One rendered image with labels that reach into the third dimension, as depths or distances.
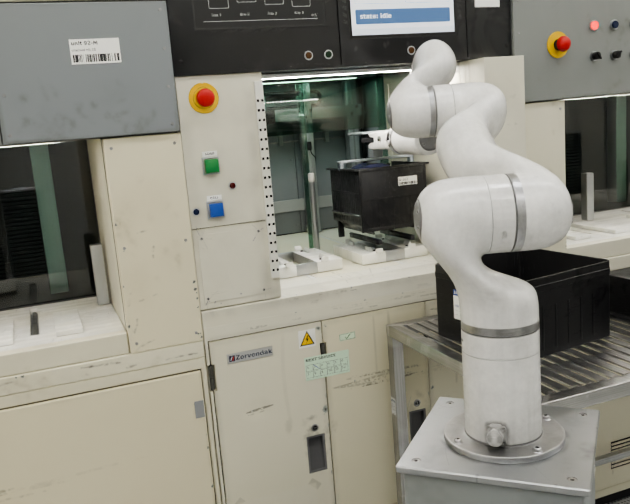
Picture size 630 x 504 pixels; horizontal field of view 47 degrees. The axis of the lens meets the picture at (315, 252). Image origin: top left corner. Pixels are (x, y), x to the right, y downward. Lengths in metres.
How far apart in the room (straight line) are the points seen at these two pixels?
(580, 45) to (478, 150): 0.96
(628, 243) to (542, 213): 1.23
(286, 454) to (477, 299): 0.90
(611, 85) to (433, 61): 0.81
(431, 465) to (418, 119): 0.64
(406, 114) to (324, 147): 1.32
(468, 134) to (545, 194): 0.22
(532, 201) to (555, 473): 0.39
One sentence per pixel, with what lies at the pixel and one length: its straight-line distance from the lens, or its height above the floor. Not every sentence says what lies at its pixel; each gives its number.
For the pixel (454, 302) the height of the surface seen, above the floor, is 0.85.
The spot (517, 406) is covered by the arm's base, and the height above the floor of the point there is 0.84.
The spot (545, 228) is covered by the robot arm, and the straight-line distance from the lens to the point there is 1.10.
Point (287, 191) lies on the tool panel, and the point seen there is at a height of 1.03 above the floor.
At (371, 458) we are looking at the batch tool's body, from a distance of 1.98.
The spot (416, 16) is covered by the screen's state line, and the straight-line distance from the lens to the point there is 1.87.
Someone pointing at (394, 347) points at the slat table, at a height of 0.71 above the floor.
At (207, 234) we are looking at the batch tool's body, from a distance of 1.68.
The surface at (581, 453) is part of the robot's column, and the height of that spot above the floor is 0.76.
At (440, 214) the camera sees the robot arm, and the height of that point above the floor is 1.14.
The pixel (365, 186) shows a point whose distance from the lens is 2.01.
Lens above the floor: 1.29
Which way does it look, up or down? 11 degrees down
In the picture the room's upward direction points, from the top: 5 degrees counter-clockwise
